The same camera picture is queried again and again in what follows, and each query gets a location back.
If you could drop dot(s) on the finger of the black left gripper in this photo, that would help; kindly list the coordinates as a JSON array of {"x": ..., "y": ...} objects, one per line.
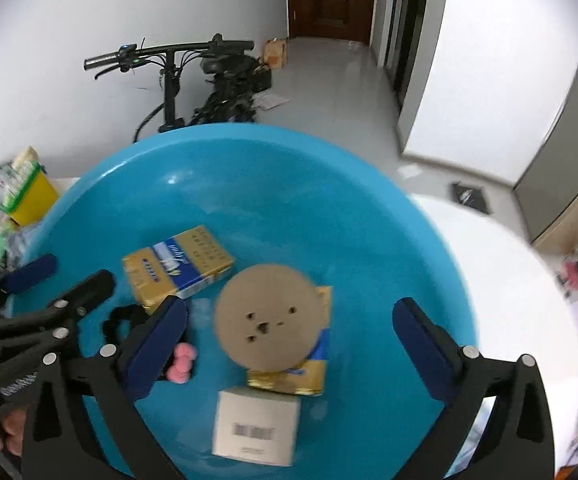
[
  {"x": 44, "y": 329},
  {"x": 16, "y": 281}
]

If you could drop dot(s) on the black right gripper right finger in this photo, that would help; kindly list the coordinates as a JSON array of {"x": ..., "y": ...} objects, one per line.
[{"x": 517, "y": 441}]

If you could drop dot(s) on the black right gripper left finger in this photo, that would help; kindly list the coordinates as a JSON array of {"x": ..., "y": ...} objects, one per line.
[{"x": 59, "y": 440}]

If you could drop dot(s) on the gold blue cigarette pack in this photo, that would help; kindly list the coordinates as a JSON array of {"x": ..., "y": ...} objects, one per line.
[
  {"x": 308, "y": 377},
  {"x": 180, "y": 266}
]

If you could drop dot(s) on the left hand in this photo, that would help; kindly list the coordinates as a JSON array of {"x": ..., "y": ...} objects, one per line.
[{"x": 12, "y": 431}]

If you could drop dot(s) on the yellow green plastic bin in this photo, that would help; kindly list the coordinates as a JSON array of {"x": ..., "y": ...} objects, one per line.
[{"x": 28, "y": 193}]

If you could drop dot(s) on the white barcode box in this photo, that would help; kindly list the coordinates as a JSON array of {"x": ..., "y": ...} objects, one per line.
[{"x": 256, "y": 426}]

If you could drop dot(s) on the blue plastic basin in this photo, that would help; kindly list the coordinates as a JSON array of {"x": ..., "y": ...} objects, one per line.
[{"x": 269, "y": 195}]

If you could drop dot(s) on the gold grey refrigerator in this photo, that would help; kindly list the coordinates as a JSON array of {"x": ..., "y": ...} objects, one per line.
[{"x": 547, "y": 192}]

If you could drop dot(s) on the brown paper bag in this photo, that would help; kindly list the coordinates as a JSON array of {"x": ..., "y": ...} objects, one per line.
[{"x": 275, "y": 53}]

